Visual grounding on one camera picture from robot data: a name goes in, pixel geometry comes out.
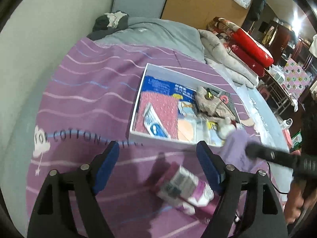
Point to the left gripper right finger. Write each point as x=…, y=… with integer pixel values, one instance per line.
x=212, y=165

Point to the white plush dog toy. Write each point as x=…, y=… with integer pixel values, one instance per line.
x=226, y=126

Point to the clear plastic bag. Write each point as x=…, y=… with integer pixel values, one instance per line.
x=266, y=125

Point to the blue pouch with corgi picture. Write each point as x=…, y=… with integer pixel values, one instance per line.
x=187, y=106

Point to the grey bed sheet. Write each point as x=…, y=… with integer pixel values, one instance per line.
x=149, y=32

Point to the beige checked cloth pouch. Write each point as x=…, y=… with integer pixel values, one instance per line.
x=211, y=105

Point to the purple white tissue pack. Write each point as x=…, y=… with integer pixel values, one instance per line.
x=186, y=192

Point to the white shallow box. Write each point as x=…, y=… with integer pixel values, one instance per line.
x=186, y=126

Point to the white blue bandage packet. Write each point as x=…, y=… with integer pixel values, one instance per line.
x=153, y=124

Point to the dark crumpled clothes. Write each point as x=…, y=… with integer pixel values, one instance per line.
x=111, y=22

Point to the purple striped blanket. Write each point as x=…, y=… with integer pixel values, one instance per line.
x=88, y=103

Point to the person right hand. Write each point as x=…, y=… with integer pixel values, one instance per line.
x=295, y=203

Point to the blue pouch with back text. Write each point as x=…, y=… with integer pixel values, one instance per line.
x=152, y=84

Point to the pink glitter sponge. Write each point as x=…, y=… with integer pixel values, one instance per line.
x=166, y=108

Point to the green plaid cloth pouch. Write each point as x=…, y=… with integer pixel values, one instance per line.
x=227, y=100

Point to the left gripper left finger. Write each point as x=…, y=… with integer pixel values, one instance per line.
x=102, y=166

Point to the red folded quilt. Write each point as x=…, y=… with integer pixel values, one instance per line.
x=241, y=44

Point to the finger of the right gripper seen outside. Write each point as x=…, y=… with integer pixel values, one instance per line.
x=255, y=150

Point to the beige folded quilt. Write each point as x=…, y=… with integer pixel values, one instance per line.
x=222, y=58

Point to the patterned gift box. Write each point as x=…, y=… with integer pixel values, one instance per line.
x=296, y=79

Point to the yellow tissue pack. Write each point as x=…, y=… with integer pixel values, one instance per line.
x=208, y=131

